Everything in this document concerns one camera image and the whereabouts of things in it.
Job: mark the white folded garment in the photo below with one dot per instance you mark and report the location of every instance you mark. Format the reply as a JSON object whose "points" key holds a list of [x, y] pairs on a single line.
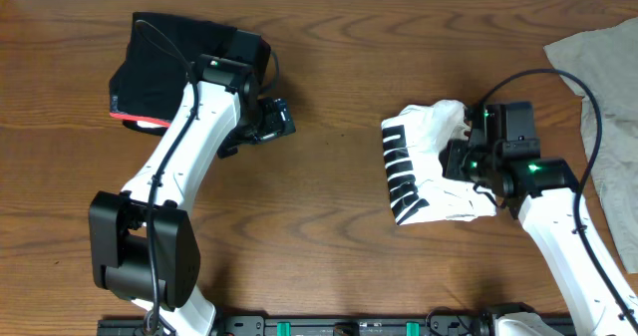
{"points": [[151, 125]]}

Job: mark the beige khaki shorts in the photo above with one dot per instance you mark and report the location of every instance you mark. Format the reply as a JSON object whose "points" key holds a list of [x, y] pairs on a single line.
{"points": [[606, 61]]}

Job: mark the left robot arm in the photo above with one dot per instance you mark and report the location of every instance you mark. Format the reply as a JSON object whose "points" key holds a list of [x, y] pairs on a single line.
{"points": [[142, 241]]}

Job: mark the black folded garment red trim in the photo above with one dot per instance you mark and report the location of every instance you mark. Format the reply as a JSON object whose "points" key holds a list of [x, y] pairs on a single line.
{"points": [[149, 84]]}

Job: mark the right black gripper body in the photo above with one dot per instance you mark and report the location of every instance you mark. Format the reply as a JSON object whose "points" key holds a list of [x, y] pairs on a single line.
{"points": [[469, 165]]}

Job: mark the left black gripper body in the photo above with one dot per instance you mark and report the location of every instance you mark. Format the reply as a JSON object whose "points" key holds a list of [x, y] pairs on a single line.
{"points": [[278, 119]]}

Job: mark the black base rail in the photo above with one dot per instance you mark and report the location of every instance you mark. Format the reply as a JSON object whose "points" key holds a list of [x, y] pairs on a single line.
{"points": [[436, 325]]}

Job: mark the white t-shirt black logo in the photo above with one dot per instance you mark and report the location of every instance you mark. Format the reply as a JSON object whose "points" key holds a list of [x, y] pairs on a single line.
{"points": [[418, 191]]}

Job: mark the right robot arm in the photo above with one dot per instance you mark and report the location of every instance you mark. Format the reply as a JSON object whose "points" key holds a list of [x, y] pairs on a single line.
{"points": [[545, 197]]}

